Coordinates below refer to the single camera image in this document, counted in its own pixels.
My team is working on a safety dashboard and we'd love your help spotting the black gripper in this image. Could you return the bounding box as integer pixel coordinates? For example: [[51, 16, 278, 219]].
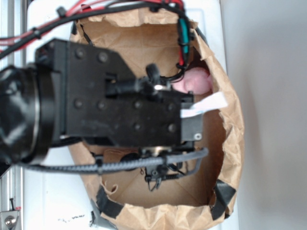
[[35, 39, 204, 188]]

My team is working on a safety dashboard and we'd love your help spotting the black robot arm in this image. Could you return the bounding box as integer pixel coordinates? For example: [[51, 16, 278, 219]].
[[0, 39, 208, 188]]

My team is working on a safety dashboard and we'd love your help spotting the pink plush bunny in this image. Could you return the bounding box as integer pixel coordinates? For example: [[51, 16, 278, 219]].
[[172, 67, 213, 95]]

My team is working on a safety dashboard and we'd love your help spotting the brown paper bag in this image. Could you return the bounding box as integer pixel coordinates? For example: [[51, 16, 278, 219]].
[[71, 8, 244, 230]]

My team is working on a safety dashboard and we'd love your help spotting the grey braided cable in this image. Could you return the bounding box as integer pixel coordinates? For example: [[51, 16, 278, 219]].
[[20, 147, 209, 177]]

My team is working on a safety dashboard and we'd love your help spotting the white ribbon cable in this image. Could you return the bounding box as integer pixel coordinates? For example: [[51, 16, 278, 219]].
[[180, 92, 228, 118]]

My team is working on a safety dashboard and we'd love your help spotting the red and black wire bundle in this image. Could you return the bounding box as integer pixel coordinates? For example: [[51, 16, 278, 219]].
[[0, 0, 196, 81]]

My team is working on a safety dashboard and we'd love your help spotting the aluminium frame rail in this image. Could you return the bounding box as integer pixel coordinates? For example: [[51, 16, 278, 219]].
[[0, 0, 26, 230]]

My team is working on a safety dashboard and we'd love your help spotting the silver corner bracket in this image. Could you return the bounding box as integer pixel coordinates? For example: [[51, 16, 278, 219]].
[[0, 210, 21, 230]]

